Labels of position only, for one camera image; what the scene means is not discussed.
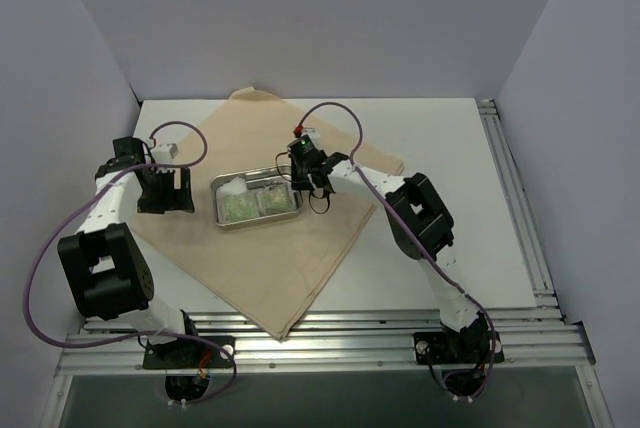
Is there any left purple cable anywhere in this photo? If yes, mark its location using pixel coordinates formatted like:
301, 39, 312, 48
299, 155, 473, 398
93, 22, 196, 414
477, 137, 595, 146
22, 120, 238, 405

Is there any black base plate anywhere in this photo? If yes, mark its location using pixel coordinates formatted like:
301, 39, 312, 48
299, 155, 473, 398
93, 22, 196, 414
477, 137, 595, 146
412, 328, 505, 365
142, 340, 232, 370

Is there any beige cloth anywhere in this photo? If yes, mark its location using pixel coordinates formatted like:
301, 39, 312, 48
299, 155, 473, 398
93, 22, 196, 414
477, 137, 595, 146
132, 88, 403, 339

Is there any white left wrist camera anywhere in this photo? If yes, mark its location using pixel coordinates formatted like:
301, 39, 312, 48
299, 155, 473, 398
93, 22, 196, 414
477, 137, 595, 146
150, 143, 179, 165

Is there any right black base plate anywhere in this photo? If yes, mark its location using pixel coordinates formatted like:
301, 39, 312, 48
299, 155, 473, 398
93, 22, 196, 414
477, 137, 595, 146
412, 328, 505, 365

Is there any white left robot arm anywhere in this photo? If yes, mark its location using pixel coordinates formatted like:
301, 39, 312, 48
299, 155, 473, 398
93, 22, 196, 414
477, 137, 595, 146
57, 137, 202, 367

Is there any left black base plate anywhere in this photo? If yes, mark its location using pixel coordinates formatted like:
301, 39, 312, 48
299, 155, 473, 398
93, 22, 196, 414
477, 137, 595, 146
142, 340, 232, 370

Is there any aluminium rail frame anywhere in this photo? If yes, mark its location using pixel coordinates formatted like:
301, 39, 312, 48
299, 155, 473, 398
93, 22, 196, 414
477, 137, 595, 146
53, 98, 596, 379

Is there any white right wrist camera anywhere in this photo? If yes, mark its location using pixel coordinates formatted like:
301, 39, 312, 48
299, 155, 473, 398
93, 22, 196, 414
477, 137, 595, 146
293, 126, 321, 148

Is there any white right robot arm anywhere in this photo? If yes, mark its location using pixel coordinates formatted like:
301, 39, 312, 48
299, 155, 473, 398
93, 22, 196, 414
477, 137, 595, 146
287, 135, 495, 361

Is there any green gauze packet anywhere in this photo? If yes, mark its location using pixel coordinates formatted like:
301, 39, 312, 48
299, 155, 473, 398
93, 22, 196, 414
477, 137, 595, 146
256, 185, 294, 215
219, 192, 261, 223

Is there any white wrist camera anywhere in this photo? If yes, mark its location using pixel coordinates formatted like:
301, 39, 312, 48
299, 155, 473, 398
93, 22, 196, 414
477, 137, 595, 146
150, 143, 179, 165
293, 126, 321, 148

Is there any steel instrument tray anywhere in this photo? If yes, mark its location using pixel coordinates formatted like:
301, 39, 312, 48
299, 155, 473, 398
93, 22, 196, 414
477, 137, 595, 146
210, 165, 304, 230

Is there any white gauze pad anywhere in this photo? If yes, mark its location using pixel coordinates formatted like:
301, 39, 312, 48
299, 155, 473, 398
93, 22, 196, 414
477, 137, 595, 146
217, 177, 248, 196

